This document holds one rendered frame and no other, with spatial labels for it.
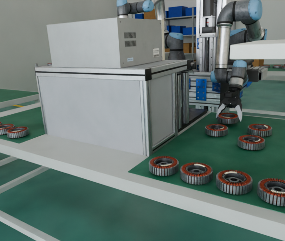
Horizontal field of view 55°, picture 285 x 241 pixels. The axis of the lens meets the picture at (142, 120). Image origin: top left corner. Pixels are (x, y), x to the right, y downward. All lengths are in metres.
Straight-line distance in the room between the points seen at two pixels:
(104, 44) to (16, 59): 6.14
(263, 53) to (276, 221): 0.44
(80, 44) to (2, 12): 5.99
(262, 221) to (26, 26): 7.13
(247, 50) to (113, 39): 0.63
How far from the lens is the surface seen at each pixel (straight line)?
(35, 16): 7.73
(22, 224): 1.89
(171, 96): 1.31
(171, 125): 1.35
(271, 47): 0.70
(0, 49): 7.11
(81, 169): 1.15
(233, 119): 1.54
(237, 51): 0.71
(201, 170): 1.02
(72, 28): 1.34
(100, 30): 1.23
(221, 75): 1.78
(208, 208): 0.89
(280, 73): 3.95
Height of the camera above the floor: 1.23
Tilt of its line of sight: 17 degrees down
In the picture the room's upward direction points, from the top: 3 degrees counter-clockwise
